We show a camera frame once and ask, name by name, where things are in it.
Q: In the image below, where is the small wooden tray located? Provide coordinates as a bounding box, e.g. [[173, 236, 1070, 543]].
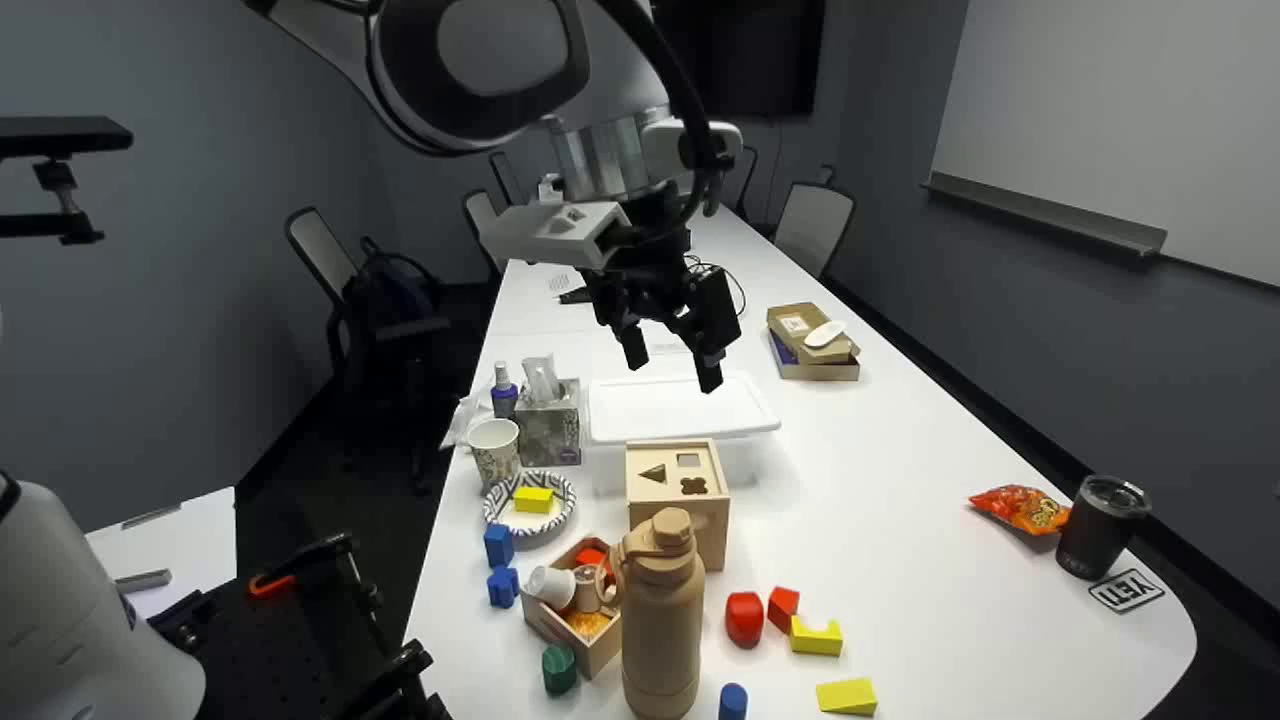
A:
[[522, 531, 632, 685]]

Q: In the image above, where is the red rounded wooden block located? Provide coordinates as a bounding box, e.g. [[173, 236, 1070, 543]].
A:
[[720, 590, 770, 651]]

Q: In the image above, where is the patterned tissue box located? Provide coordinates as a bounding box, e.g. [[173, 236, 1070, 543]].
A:
[[513, 354, 588, 470]]

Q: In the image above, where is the wooden shape sorter box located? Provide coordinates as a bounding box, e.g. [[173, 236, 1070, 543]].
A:
[[619, 435, 737, 575]]

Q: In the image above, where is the small hand sanitizer bottle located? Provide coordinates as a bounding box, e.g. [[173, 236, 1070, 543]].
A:
[[489, 366, 525, 420]]

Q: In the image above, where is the yellow rectangular wooden block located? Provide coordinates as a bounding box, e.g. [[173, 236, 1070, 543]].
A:
[[811, 674, 885, 720]]

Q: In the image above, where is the black coffee tumbler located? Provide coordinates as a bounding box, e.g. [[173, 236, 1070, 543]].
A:
[[1053, 471, 1155, 583]]

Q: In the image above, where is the black wall monitor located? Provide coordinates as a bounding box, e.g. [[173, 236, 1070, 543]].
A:
[[659, 0, 830, 125]]

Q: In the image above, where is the white box device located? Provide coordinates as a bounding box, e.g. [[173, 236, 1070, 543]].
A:
[[497, 197, 632, 273]]

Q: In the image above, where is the orange triangular wooden block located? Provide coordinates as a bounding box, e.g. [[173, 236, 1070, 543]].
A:
[[766, 579, 804, 635]]

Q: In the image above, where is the patterned paper cup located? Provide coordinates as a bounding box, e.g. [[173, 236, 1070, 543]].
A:
[[464, 417, 525, 496]]

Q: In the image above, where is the dark backpack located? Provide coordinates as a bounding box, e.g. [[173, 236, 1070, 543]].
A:
[[340, 245, 451, 432]]

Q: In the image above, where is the tan bottle with loop lid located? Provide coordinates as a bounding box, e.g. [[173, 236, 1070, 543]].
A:
[[611, 503, 707, 720]]

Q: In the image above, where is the blue rectangular wooden block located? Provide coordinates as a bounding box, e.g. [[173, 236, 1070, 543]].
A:
[[482, 522, 522, 573]]

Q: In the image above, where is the open cardboard box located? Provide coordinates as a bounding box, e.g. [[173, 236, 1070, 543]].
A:
[[766, 297, 863, 385]]

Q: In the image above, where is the blue cross-shaped wooden block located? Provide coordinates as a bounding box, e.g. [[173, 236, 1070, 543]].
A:
[[484, 565, 525, 612]]

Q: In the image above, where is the orange snack bag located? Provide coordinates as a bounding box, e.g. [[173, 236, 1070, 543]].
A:
[[966, 482, 1078, 543]]

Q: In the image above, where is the white wall whiteboard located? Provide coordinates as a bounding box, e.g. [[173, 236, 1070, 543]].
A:
[[923, 0, 1280, 292]]

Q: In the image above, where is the orange clamp handle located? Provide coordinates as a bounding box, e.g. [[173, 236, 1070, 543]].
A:
[[246, 570, 301, 603]]

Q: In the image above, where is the printed marker tag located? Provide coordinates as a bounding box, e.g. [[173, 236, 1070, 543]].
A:
[[1086, 565, 1167, 619]]

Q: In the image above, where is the white rounded machine housing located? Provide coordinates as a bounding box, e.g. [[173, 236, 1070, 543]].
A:
[[0, 470, 213, 720]]

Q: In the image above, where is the black office chair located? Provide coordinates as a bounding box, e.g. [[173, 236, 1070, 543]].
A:
[[280, 206, 462, 465]]

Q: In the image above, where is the grey office chair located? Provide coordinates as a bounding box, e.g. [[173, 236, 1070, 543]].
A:
[[770, 179, 862, 281], [720, 137, 766, 221], [455, 184, 522, 281]]

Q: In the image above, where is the white side table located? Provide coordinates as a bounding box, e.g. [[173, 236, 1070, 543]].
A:
[[85, 486, 246, 624]]

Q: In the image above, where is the white plastic coffee pod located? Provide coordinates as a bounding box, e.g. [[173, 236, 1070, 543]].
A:
[[522, 559, 579, 618]]

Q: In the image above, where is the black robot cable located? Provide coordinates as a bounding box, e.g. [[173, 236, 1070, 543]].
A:
[[598, 0, 733, 251]]

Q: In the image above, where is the white oblong object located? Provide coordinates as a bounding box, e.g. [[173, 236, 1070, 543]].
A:
[[800, 315, 853, 355]]

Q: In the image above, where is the green octagonal wooden block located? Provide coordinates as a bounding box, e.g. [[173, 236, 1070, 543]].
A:
[[538, 643, 586, 699]]

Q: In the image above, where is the black equipment cart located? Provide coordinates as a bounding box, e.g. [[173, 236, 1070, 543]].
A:
[[150, 527, 462, 720]]

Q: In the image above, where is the white plastic bin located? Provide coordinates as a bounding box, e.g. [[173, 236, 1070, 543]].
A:
[[586, 376, 786, 493]]

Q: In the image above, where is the black mounting stand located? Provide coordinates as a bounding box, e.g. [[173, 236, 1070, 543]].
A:
[[0, 111, 139, 249]]

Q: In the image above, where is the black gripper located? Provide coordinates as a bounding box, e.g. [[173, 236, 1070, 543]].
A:
[[573, 184, 745, 396]]

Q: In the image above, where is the yellow arch wooden block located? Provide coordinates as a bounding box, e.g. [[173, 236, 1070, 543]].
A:
[[786, 612, 850, 659]]

